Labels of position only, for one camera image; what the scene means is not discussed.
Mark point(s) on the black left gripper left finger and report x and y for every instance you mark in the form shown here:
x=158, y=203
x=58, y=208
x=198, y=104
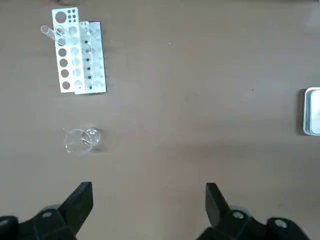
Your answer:
x=70, y=215

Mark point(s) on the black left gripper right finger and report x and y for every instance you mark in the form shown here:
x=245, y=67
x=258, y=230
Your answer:
x=225, y=217

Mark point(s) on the large glass beaker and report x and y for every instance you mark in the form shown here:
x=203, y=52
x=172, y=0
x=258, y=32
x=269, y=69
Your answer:
x=81, y=141

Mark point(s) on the silver digital balance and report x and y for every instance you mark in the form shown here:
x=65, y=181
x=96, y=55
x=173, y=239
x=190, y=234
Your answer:
x=312, y=111

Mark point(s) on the white test tube rack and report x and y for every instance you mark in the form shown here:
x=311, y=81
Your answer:
x=77, y=53

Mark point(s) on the glass test tube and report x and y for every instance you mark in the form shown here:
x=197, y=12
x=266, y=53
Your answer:
x=61, y=31
x=48, y=31

